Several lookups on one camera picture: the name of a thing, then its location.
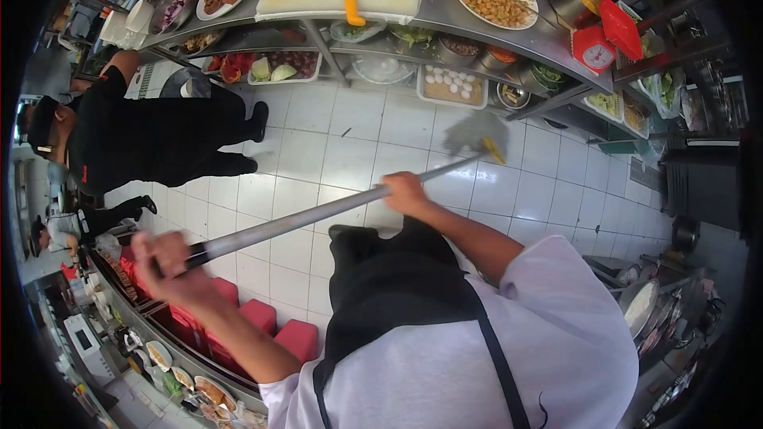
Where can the person's right hand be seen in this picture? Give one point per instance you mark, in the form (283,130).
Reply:
(411,193)

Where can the person's left hand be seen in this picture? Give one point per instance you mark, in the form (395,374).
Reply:
(173,271)

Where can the person's left fingers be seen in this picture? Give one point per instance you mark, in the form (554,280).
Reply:
(156,250)

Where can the person's right fingers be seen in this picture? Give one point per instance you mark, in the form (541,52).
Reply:
(398,184)

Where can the person's legs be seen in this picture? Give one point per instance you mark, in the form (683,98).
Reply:
(357,235)

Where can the steel counter with food plates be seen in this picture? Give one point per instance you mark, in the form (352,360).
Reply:
(155,345)

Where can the white tray of eggs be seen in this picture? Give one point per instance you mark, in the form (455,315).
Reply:
(450,89)

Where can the clear covered bowl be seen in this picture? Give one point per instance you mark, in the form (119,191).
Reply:
(382,70)

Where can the white microwave oven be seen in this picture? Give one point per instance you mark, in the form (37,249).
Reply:
(89,348)

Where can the row of red stools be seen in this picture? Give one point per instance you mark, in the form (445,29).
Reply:
(256,316)

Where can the small metal bowl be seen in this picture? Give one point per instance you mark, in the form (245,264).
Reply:
(512,96)

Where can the metal bowl of dark filling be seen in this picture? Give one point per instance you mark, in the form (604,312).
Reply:
(458,50)

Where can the metal bowl of orange filling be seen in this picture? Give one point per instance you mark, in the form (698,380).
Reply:
(498,58)

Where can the white tray of vegetables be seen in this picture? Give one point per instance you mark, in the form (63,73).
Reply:
(286,67)

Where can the grey waste bin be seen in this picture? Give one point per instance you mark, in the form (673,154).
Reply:
(185,83)

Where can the stainless steel prep table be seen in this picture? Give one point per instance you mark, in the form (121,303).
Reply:
(453,18)

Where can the person's body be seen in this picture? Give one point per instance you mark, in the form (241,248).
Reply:
(453,363)

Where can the pile of red peppers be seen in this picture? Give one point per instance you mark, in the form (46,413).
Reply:
(229,65)

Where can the white basket of cut greens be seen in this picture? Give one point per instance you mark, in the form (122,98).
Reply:
(605,106)

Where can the red kitchen scale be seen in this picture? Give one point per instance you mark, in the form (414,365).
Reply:
(596,50)

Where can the metal bowl of purple onion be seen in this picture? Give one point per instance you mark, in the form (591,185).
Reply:
(174,6)

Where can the steel wok pan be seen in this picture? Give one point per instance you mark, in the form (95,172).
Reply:
(639,307)

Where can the plastic bag of greens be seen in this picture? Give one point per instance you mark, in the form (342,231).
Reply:
(664,92)

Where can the black cooking pot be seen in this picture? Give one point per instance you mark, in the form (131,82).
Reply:
(685,233)

